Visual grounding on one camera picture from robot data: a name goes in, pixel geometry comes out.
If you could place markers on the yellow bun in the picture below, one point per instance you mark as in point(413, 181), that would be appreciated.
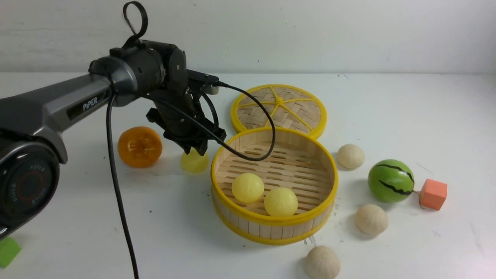
point(281, 202)
point(193, 162)
point(247, 188)

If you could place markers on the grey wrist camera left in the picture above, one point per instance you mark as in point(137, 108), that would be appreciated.
point(199, 81)

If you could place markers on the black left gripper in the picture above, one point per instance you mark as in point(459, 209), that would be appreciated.
point(190, 120)

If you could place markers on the cream bun bottom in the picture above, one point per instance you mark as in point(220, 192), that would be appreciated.
point(322, 262)

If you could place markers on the green foam block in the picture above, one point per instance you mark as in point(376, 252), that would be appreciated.
point(9, 249)

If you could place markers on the woven bamboo steamer lid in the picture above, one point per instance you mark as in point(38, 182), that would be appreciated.
point(289, 107)

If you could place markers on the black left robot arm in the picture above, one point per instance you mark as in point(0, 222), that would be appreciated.
point(32, 123)

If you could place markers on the cream bun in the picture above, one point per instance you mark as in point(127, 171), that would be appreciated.
point(350, 156)
point(371, 219)
point(322, 262)

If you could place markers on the orange foam cube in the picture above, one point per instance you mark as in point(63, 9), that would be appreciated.
point(433, 194)

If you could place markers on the orange toy tangerine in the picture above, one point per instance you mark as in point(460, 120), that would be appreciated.
point(139, 147)

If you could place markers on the green toy watermelon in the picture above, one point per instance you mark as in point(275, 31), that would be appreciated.
point(391, 181)

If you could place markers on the bamboo steamer tray yellow rim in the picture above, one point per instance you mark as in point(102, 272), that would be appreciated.
point(297, 162)

